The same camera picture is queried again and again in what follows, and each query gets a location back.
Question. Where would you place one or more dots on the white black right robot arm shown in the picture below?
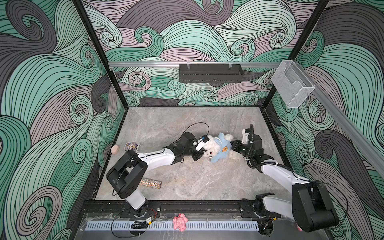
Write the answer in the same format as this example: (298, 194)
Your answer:
(310, 206)

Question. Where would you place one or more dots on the aluminium rail right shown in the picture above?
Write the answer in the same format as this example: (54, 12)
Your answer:
(331, 96)

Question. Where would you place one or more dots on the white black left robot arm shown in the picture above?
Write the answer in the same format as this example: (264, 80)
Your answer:
(127, 173)

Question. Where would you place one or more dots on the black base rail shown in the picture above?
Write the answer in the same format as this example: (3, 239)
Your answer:
(247, 207)

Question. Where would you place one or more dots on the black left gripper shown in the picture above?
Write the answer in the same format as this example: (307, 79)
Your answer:
(198, 154)

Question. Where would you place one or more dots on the black wall-mounted tray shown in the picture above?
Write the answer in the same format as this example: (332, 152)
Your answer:
(210, 74)

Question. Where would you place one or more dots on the black left corner post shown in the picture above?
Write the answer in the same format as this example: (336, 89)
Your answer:
(95, 41)

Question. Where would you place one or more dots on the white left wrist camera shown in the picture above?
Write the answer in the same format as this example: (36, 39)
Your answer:
(201, 142)

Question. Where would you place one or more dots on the glitter multicolour tube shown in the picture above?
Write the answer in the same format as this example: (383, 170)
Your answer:
(151, 183)

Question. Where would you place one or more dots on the aluminium rail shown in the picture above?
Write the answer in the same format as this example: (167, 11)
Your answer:
(166, 64)
(331, 96)

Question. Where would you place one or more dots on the aluminium rail back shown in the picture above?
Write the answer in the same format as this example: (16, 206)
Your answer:
(166, 64)

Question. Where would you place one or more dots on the clear acrylic wall bin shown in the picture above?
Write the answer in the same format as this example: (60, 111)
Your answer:
(292, 83)

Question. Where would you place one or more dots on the pink plush toy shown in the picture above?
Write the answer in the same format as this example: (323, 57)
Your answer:
(180, 222)

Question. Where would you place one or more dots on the black cage corner post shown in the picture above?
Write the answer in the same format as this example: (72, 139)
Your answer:
(310, 25)

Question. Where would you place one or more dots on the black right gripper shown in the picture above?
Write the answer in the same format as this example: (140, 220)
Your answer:
(236, 147)

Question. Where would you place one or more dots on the colourful card box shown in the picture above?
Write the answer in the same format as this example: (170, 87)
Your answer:
(131, 146)

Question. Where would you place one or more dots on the light blue fleece hoodie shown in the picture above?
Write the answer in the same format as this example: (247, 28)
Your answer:
(222, 147)

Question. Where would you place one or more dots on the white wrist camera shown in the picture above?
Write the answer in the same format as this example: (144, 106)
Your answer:
(201, 142)
(248, 136)

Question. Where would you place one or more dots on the white slotted cable duct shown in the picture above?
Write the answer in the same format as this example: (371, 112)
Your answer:
(169, 226)

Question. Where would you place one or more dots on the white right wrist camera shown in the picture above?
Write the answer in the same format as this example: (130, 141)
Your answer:
(248, 136)

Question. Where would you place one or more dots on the pink round wooden block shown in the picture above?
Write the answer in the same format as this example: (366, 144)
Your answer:
(115, 149)

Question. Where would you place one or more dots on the white plush teddy bear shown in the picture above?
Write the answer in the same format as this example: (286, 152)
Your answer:
(211, 148)

